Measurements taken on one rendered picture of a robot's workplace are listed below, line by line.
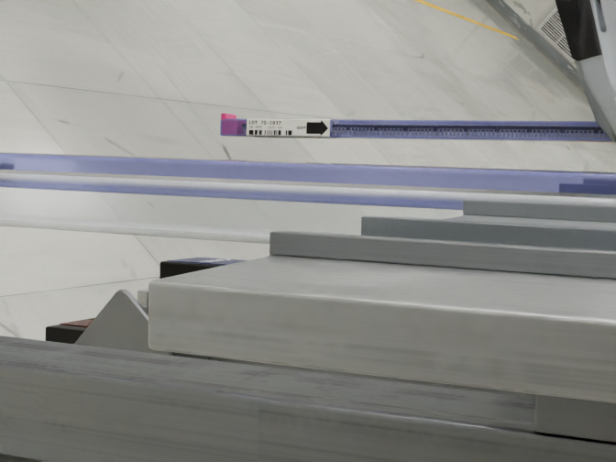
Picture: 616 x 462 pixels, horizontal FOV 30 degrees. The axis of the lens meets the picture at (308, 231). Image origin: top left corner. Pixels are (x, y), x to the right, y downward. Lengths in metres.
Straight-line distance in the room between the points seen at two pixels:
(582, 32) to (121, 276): 1.71
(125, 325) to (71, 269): 1.54
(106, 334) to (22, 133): 1.86
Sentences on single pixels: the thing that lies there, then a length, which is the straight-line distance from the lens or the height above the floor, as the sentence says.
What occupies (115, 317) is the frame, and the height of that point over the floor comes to 0.74.
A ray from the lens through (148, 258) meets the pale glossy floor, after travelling 2.39.
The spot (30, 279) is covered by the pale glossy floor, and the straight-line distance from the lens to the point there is 2.08.
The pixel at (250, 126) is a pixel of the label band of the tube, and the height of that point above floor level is 0.83.
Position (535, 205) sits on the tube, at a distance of 0.19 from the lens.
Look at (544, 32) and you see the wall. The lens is 9.81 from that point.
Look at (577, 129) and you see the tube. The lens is 0.67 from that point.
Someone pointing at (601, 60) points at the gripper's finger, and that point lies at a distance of 0.64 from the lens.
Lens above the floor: 1.06
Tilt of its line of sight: 20 degrees down
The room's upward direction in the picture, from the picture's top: 41 degrees clockwise
